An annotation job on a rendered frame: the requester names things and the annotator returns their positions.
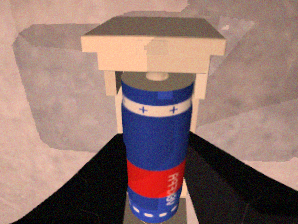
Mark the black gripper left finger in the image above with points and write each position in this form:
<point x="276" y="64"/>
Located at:
<point x="95" y="195"/>

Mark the blue and red battery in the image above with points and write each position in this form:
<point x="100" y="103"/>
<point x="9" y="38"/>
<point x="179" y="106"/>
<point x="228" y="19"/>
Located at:
<point x="156" y="110"/>

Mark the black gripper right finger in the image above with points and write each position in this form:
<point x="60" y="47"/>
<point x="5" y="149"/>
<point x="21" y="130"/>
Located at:
<point x="226" y="191"/>

